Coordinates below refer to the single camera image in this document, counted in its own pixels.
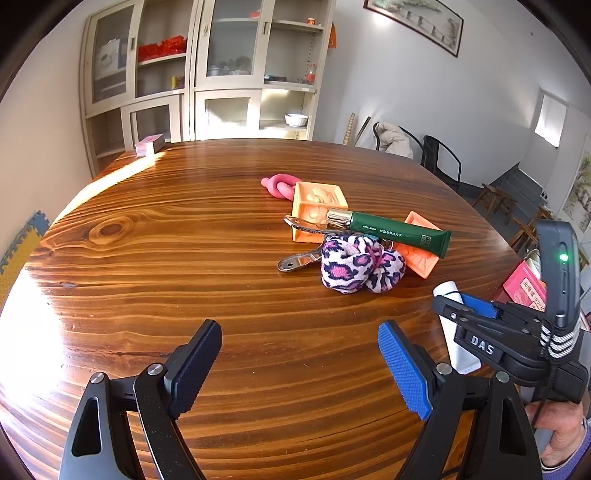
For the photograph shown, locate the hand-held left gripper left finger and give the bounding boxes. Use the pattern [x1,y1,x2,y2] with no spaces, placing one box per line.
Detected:
[59,319,223,480]

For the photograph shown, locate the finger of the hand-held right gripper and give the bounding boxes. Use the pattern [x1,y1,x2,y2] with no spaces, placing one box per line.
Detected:
[431,294,509,329]
[459,292,541,321]

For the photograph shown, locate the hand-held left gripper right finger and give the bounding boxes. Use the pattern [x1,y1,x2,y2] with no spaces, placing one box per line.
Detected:
[378,320,543,480]

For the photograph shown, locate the pink tin container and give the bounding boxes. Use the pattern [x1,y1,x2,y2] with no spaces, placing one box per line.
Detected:
[502,258,548,305]

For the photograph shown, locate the white squeeze tube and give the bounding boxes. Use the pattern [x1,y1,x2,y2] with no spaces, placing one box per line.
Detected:
[433,281,482,374]

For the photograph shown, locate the green cream tube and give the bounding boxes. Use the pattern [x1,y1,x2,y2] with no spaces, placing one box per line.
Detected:
[327,209,452,258]

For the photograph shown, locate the leopard print fluffy scrunchie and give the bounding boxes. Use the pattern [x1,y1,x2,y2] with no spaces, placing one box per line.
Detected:
[321,233,407,295]

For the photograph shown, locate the pink knotted foam curler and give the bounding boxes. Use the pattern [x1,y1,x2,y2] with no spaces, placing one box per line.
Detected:
[261,173,298,200]

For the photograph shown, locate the person's right hand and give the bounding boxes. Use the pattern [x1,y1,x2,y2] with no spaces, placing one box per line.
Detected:
[527,403,588,468]

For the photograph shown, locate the wooden chair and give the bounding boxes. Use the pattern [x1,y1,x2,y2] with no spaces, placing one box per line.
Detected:
[510,205,555,254]

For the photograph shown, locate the wooden stool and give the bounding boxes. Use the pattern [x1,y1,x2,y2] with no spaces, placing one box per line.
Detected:
[472,183,518,227]

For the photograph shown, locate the grey staircase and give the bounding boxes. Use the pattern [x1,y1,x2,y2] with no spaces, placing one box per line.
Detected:
[489,164,550,208]

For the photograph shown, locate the black metal chair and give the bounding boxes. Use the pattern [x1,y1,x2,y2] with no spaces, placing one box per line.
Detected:
[421,135,462,192]
[372,121,424,160]

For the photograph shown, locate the window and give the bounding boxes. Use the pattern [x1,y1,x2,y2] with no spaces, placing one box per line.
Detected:
[536,90,568,148]

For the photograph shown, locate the large orange cube mould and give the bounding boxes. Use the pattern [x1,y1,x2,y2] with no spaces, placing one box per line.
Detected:
[292,181,348,244]

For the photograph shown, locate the white puffer jacket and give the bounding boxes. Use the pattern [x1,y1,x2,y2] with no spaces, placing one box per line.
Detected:
[378,122,414,160]

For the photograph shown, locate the blue yellow foam mat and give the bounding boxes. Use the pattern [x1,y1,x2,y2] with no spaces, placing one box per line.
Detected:
[0,210,51,278]

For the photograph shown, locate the pink card box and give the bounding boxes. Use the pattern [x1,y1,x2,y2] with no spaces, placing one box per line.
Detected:
[134,134,165,158]

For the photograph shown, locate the beige glass door cabinet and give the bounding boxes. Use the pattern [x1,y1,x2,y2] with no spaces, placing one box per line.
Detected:
[79,0,199,178]
[187,0,335,141]

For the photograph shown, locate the framed landscape painting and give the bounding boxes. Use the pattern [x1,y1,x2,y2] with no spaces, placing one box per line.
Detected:
[363,0,464,58]

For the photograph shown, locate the red packets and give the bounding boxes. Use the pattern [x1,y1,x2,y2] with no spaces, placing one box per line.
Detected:
[137,36,188,61]

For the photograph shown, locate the white box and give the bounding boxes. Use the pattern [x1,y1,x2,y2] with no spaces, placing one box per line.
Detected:
[95,39,127,79]

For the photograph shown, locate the unframed wall painting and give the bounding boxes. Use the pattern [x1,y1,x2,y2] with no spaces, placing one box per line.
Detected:
[561,152,591,223]

